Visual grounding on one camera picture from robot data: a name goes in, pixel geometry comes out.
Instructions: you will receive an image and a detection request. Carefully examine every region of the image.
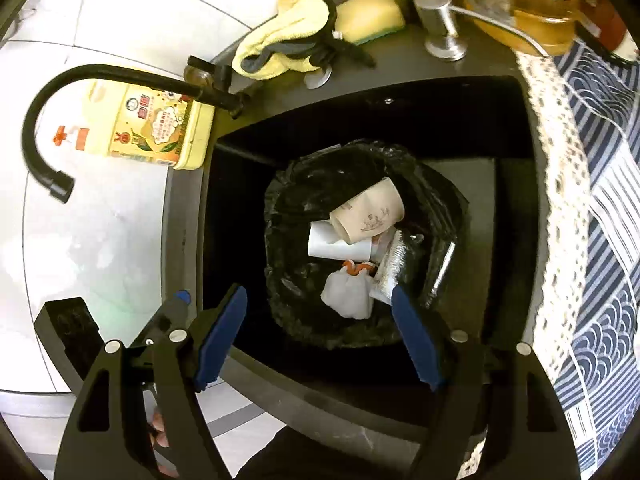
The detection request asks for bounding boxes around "dark soy sauce jug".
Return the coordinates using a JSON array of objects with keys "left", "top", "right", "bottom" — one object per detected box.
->
[{"left": 580, "top": 0, "right": 640, "bottom": 66}]

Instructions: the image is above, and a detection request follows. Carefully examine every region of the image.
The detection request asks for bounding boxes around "black curved faucet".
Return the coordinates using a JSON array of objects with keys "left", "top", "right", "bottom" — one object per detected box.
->
[{"left": 22, "top": 57, "right": 246, "bottom": 206}]

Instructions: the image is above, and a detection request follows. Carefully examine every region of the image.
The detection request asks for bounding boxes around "yellow cleaning cloth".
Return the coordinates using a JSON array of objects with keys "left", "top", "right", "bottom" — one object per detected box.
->
[{"left": 232, "top": 0, "right": 376, "bottom": 81}]

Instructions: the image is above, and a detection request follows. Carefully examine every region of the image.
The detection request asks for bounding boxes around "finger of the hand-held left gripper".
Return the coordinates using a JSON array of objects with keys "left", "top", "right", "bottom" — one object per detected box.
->
[
  {"left": 131, "top": 290, "right": 192, "bottom": 357},
  {"left": 34, "top": 297, "right": 103, "bottom": 378}
]

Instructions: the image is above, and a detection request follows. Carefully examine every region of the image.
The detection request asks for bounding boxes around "white plastic bag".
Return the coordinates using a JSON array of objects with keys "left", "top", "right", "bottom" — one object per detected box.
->
[{"left": 320, "top": 266, "right": 373, "bottom": 320}]

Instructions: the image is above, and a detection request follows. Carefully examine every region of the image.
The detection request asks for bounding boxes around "brown paper cup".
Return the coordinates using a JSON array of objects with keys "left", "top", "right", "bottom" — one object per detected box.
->
[{"left": 329, "top": 177, "right": 406, "bottom": 245}]

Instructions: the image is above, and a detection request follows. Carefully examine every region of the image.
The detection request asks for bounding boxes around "yellow dish soap bottle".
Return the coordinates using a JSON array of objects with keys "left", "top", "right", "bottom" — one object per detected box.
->
[{"left": 52, "top": 82, "right": 216, "bottom": 171}]

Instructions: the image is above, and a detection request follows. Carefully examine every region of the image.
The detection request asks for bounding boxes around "blue and white tablecloth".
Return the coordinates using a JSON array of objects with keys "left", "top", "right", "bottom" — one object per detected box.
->
[{"left": 515, "top": 42, "right": 640, "bottom": 461}]

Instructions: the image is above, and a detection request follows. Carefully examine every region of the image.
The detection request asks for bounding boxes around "metal soap dispenser pump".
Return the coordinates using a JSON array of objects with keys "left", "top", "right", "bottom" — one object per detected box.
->
[{"left": 412, "top": 0, "right": 548, "bottom": 61}]

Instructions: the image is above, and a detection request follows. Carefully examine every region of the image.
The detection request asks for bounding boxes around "large clear oil bottle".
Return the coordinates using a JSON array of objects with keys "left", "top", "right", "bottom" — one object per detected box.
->
[{"left": 457, "top": 0, "right": 588, "bottom": 56}]

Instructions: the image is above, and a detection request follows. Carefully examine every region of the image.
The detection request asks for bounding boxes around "white cup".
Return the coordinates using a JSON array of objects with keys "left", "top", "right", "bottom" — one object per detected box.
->
[{"left": 307, "top": 220, "right": 373, "bottom": 262}]

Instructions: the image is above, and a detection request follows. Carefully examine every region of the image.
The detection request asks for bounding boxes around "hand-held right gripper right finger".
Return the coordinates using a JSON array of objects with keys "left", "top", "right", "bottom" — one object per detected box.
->
[{"left": 391, "top": 285, "right": 583, "bottom": 480}]

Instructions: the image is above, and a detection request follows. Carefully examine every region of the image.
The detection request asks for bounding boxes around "person's left hand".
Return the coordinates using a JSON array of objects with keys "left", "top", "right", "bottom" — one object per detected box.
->
[{"left": 149, "top": 410, "right": 180, "bottom": 478}]

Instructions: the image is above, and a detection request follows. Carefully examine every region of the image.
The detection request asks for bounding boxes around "yellow sponge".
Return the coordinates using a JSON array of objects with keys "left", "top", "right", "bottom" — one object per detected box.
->
[{"left": 335, "top": 0, "right": 407, "bottom": 45}]

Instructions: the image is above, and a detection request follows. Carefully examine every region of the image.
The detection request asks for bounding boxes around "bin with black bag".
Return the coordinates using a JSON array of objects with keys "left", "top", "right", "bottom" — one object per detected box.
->
[{"left": 262, "top": 139, "right": 471, "bottom": 351}]

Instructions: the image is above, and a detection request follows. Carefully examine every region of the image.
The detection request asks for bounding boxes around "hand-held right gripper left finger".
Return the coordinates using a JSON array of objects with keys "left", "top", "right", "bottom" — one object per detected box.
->
[{"left": 54, "top": 284, "right": 248, "bottom": 480}]

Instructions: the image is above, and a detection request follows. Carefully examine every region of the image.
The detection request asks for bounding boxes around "silver foil wrapper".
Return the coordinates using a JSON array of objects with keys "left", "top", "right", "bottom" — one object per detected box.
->
[{"left": 372, "top": 230, "right": 408, "bottom": 306}]

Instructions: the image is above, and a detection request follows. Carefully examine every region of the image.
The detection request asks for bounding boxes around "black kitchen sink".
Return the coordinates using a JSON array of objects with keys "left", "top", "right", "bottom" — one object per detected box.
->
[{"left": 200, "top": 75, "right": 543, "bottom": 411}]

